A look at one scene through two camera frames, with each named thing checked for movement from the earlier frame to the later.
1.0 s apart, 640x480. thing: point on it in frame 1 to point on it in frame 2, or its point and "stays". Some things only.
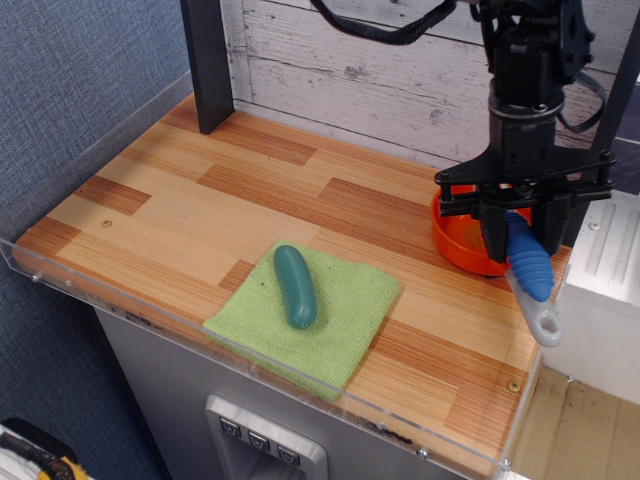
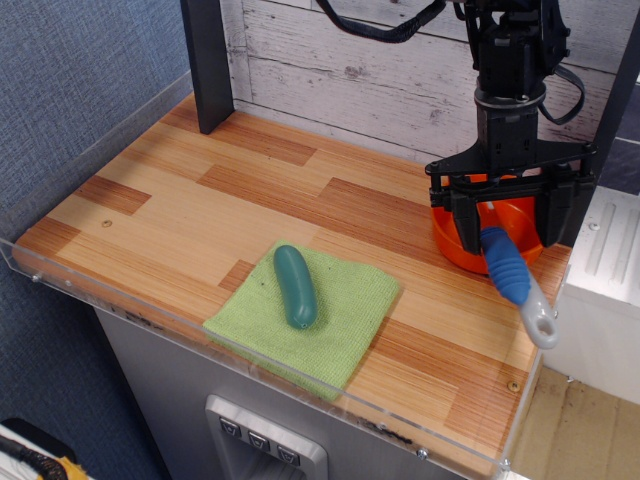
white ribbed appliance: x=599 y=300 stays
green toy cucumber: x=297 y=286 stays
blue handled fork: x=530 y=264 to x=513 y=280
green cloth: x=352 y=304 stays
